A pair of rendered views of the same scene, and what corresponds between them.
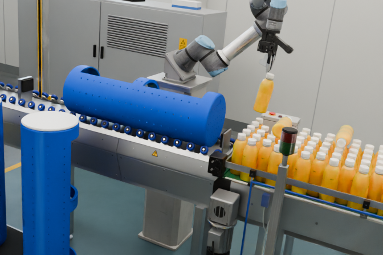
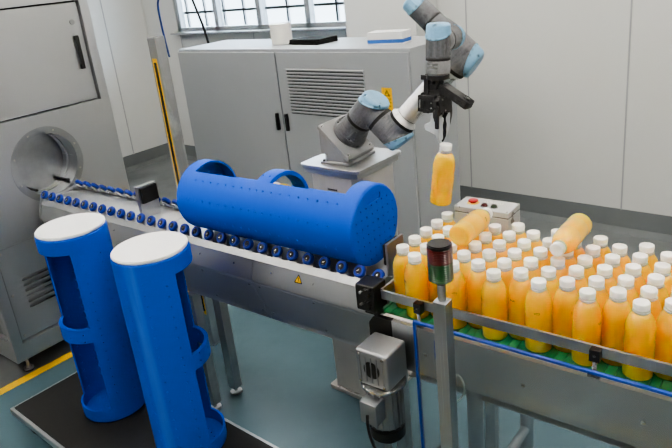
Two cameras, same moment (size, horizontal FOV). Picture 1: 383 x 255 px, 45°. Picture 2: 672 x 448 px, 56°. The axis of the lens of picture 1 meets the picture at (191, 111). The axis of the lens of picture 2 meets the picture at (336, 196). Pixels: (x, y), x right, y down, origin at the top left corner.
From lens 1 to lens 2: 66 cm
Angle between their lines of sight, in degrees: 16
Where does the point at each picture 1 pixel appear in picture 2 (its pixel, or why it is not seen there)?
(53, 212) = (170, 372)
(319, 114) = (631, 169)
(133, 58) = not seen: hidden behind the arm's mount
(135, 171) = (282, 305)
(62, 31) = (237, 99)
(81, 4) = (252, 60)
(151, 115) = (281, 225)
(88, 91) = (204, 198)
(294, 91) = (586, 138)
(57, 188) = (168, 339)
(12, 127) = not seen: hidden behind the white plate
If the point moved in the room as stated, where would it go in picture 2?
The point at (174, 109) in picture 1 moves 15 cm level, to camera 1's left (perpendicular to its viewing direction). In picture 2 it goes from (308, 215) to (267, 215)
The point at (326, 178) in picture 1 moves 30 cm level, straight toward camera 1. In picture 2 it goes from (528, 312) to (488, 375)
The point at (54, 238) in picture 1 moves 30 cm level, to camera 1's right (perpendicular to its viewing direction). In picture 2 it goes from (179, 406) to (253, 412)
